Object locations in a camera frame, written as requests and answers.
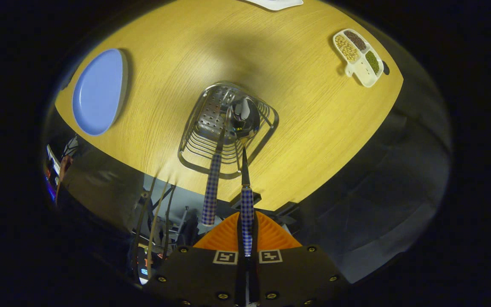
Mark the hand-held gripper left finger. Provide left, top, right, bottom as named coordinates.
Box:
left=143, top=211, right=246, bottom=307

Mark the metal wire rack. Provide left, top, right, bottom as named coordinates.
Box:
left=178, top=81, right=279, bottom=180

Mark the fork with checkered handle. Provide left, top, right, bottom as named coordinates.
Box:
left=201, top=107, right=234, bottom=226

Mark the white divided bean dish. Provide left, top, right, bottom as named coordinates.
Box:
left=333, top=29, right=384, bottom=88

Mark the spoon with checkered handle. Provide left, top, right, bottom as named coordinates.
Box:
left=228, top=97, right=261, bottom=307

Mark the blue round plate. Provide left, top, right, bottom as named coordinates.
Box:
left=72, top=48, right=129, bottom=136

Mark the white square coaster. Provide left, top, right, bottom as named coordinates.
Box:
left=245, top=0, right=303, bottom=11

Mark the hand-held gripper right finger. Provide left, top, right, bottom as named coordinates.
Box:
left=249, top=211, right=349, bottom=307

